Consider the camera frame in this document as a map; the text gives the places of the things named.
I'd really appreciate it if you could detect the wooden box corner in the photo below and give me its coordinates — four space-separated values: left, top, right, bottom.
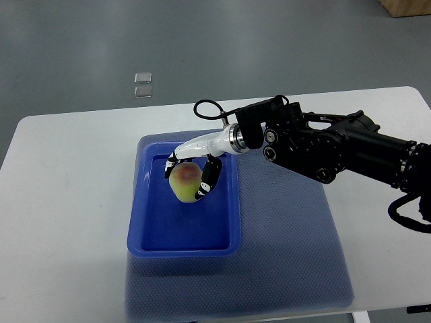
379 0 430 17

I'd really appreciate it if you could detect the upper floor socket plate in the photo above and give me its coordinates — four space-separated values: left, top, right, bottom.
134 72 152 84

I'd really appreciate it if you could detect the green red peach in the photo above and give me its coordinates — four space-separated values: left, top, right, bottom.
168 162 202 203

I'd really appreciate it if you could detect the grey blue textured mat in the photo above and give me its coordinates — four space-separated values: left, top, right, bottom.
125 131 354 322

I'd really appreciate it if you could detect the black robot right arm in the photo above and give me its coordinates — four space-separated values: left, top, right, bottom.
231 95 430 234

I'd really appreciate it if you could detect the blue plastic tray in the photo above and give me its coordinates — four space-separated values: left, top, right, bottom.
127 142 241 259

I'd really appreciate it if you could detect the white table leg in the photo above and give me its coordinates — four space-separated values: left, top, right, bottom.
352 311 371 323

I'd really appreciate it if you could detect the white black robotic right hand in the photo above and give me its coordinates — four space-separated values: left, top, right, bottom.
164 124 248 201

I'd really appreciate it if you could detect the black table control panel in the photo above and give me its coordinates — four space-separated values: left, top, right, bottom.
406 304 431 314

